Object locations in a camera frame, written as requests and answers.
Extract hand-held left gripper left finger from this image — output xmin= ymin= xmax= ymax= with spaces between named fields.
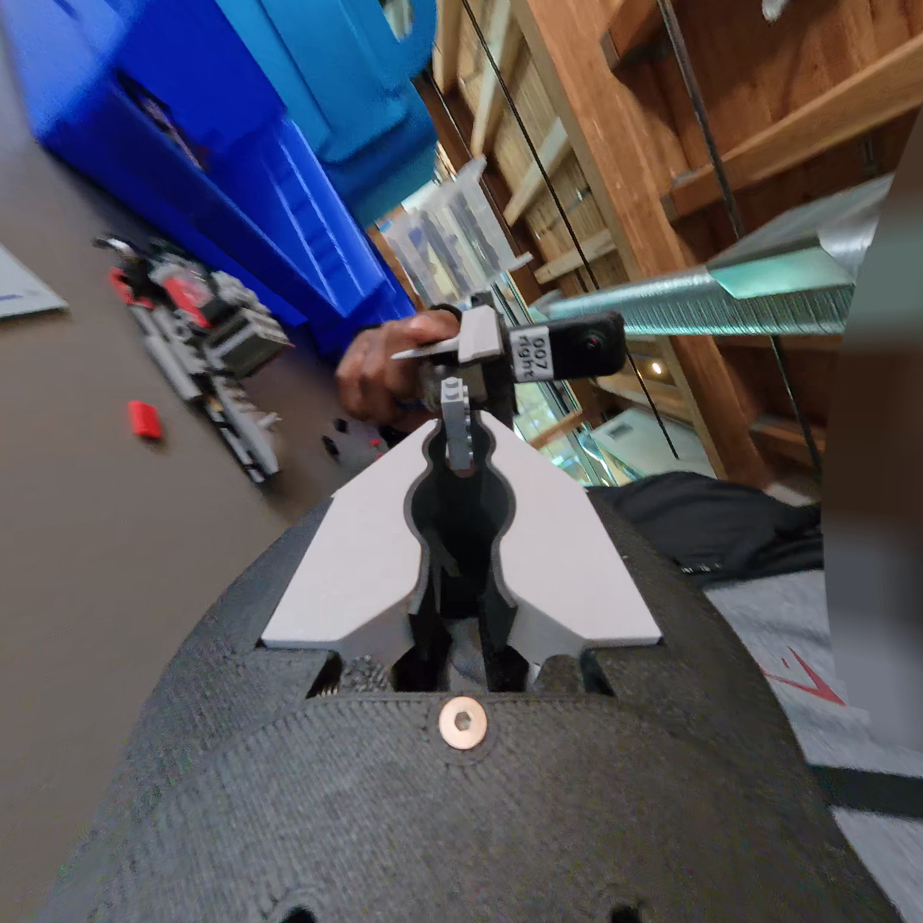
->
xmin=260 ymin=418 xmax=442 ymax=653

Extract toy brick truck model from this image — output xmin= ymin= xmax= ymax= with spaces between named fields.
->
xmin=94 ymin=237 xmax=293 ymax=486

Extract light grey brick plate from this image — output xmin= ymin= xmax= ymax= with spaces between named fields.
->
xmin=440 ymin=376 xmax=468 ymax=466

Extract blue plastic bin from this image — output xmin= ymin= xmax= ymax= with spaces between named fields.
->
xmin=0 ymin=0 xmax=415 ymax=354

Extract person's right hand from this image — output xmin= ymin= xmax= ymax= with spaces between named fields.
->
xmin=335 ymin=310 xmax=462 ymax=435

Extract silver metal air duct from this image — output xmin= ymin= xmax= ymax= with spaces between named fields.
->
xmin=537 ymin=176 xmax=895 ymax=340

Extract blue felt bag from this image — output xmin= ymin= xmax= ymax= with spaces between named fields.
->
xmin=209 ymin=0 xmax=441 ymax=225

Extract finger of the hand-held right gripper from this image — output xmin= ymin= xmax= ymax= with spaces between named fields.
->
xmin=390 ymin=335 xmax=462 ymax=363
xmin=456 ymin=306 xmax=506 ymax=365

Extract clear plastic organizer box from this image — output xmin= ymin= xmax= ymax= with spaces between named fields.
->
xmin=378 ymin=157 xmax=535 ymax=318

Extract brick instruction booklet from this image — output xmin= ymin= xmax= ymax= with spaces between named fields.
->
xmin=0 ymin=241 xmax=69 ymax=322

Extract grey-brown desk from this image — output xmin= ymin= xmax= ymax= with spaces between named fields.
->
xmin=0 ymin=14 xmax=426 ymax=923

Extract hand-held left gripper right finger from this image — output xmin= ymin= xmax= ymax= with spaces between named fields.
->
xmin=477 ymin=414 xmax=664 ymax=661

